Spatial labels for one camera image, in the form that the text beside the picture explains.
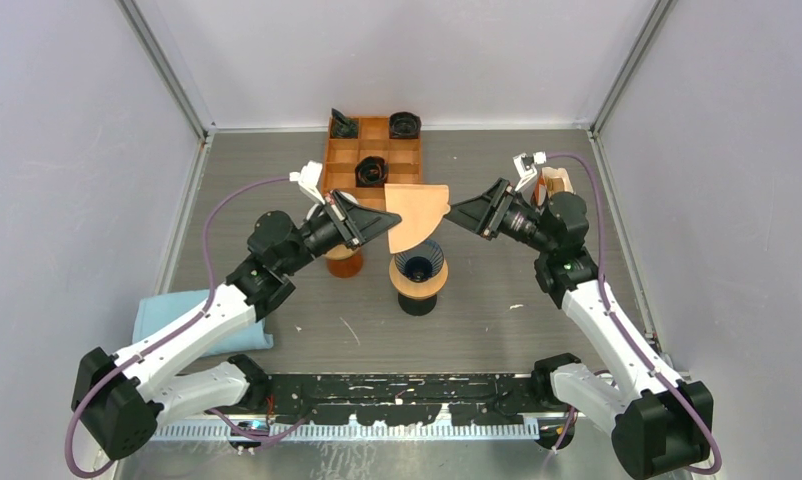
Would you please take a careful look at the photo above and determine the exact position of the blue ribbed dripper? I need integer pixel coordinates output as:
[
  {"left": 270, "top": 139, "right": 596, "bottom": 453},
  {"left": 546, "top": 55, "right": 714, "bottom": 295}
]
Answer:
[{"left": 394, "top": 239, "right": 445, "bottom": 283}]

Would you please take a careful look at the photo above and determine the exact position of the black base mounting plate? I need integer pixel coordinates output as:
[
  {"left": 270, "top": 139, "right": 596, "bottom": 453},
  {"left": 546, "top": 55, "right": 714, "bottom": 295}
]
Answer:
[{"left": 204, "top": 372, "right": 598, "bottom": 428}]

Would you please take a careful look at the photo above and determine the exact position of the white paper coffee filter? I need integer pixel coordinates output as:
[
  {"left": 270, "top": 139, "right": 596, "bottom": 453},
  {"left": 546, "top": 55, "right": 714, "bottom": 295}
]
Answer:
[{"left": 305, "top": 191, "right": 359, "bottom": 220}]

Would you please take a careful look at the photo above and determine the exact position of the brown paper coffee filter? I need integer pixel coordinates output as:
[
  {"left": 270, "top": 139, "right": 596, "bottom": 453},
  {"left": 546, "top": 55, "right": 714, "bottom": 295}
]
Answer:
[{"left": 384, "top": 183, "right": 451, "bottom": 254}]

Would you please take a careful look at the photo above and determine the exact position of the orange glass carafe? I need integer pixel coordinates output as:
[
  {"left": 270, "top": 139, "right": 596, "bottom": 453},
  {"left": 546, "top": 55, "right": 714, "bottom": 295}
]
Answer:
[{"left": 324, "top": 250, "right": 364, "bottom": 278}]

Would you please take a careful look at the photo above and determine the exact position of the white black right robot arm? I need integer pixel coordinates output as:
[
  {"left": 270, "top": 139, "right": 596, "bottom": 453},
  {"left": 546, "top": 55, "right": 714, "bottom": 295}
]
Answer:
[{"left": 445, "top": 179, "right": 715, "bottom": 479}]

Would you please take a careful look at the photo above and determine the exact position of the orange coffee filter box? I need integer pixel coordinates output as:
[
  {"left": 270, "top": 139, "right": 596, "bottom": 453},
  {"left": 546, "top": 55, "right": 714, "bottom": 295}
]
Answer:
[{"left": 531, "top": 167, "right": 574, "bottom": 207}]

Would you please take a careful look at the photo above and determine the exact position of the wooden ring holder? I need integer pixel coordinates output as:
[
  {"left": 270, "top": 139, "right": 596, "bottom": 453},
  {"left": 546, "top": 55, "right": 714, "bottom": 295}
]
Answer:
[{"left": 389, "top": 259, "right": 449, "bottom": 300}]

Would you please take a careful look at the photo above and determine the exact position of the wooden ring dripper stand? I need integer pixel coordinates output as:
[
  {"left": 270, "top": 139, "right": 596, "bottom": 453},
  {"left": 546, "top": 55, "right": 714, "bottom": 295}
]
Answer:
[{"left": 324, "top": 244, "right": 360, "bottom": 261}]

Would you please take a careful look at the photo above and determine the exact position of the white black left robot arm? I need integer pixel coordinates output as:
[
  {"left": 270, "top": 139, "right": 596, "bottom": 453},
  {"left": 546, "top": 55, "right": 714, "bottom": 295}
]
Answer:
[{"left": 65, "top": 190, "right": 402, "bottom": 464}]

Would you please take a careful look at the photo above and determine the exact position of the black dripper middle compartment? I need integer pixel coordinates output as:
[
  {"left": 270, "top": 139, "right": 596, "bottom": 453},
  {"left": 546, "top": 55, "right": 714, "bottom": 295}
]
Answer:
[{"left": 354, "top": 156, "right": 389, "bottom": 188}]

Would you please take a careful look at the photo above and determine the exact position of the red black carafe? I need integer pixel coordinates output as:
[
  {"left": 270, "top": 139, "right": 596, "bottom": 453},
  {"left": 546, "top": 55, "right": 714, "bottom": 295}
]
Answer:
[{"left": 397, "top": 293, "right": 438, "bottom": 316}]

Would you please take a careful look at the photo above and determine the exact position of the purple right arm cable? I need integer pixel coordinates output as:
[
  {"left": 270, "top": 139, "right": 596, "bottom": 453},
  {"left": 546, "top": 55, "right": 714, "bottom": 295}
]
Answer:
[{"left": 543, "top": 150, "right": 724, "bottom": 477}]

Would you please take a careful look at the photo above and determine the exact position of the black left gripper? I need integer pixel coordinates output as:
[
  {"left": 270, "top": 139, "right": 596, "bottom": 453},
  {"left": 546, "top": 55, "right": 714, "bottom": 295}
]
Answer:
[{"left": 281, "top": 190, "right": 401, "bottom": 276}]

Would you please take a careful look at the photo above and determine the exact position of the light blue folded cloth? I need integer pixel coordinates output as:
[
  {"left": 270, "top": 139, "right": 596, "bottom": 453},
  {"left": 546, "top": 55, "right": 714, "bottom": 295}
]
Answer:
[{"left": 132, "top": 290, "right": 274, "bottom": 357}]

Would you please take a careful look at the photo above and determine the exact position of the black dripper top-right compartment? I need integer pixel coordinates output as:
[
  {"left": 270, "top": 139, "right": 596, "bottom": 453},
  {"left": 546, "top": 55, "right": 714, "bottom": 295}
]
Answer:
[{"left": 388, "top": 111, "right": 422, "bottom": 140}]

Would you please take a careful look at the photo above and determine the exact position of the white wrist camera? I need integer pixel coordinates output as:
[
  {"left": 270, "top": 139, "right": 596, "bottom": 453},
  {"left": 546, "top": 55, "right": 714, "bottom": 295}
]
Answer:
[
  {"left": 513, "top": 151, "right": 547, "bottom": 192},
  {"left": 289, "top": 160, "right": 325, "bottom": 205}
]

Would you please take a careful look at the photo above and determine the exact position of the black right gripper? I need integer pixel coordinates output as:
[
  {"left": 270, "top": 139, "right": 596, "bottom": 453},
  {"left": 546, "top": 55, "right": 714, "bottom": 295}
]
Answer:
[{"left": 439, "top": 178, "right": 555, "bottom": 255}]

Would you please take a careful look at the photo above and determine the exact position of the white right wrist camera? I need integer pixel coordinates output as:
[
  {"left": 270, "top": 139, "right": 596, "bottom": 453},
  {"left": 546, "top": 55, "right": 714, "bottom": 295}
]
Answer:
[{"left": 513, "top": 151, "right": 547, "bottom": 192}]

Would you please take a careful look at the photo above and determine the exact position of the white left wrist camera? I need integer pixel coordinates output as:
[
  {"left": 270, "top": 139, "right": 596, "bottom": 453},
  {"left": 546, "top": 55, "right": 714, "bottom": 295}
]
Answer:
[{"left": 289, "top": 160, "right": 325, "bottom": 205}]

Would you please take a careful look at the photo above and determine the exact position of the black dripper top-left compartment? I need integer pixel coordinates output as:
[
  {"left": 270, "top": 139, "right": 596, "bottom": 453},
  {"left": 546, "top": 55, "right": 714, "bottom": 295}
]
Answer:
[{"left": 329, "top": 108, "right": 359, "bottom": 139}]

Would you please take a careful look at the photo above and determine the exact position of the orange compartment tray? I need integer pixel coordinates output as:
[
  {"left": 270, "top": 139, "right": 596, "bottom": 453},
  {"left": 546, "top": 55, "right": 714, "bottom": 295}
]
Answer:
[{"left": 319, "top": 116, "right": 422, "bottom": 210}]

